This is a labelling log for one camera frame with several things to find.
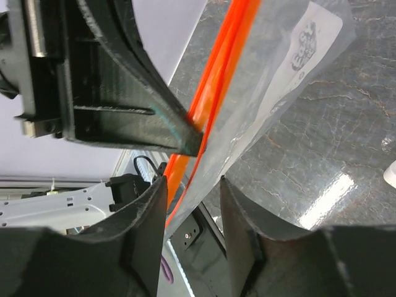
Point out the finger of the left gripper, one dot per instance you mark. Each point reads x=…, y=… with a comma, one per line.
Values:
x=113, y=96

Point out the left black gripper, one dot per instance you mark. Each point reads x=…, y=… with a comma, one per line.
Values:
x=35, y=64

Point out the clear orange-zipper zip bag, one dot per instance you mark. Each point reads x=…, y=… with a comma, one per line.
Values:
x=265, y=54

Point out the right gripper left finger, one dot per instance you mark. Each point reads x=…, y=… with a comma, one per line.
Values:
x=118, y=256

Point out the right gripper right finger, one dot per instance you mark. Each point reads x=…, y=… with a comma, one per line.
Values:
x=268, y=256

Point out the metal clothes rack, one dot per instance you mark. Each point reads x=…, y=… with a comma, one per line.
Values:
x=390, y=175

